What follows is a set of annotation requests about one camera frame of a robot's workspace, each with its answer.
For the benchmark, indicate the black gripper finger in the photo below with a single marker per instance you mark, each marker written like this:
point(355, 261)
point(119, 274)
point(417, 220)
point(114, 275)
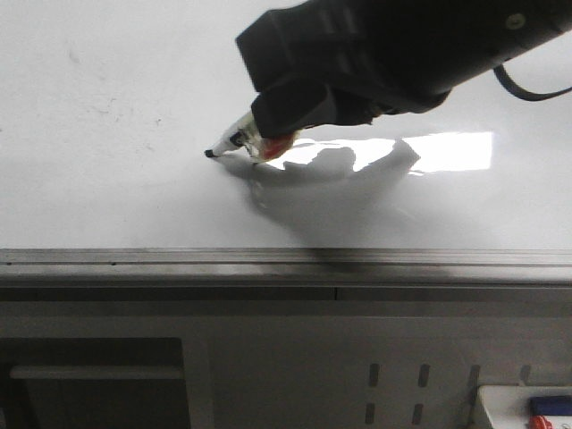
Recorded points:
point(291, 107)

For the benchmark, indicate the white black-tipped whiteboard marker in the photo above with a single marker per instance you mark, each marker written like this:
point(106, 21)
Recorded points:
point(244, 133)

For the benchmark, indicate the white whiteboard with metal frame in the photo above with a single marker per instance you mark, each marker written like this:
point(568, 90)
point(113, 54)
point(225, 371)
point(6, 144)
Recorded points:
point(107, 108)

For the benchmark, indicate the grey perforated board stand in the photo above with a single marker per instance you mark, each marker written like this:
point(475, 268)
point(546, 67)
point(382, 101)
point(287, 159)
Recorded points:
point(275, 364)

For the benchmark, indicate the white marker tray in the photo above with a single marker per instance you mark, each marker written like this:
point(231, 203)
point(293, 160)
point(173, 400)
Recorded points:
point(503, 406)

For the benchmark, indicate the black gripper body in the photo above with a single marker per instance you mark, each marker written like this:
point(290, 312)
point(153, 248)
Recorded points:
point(396, 57)

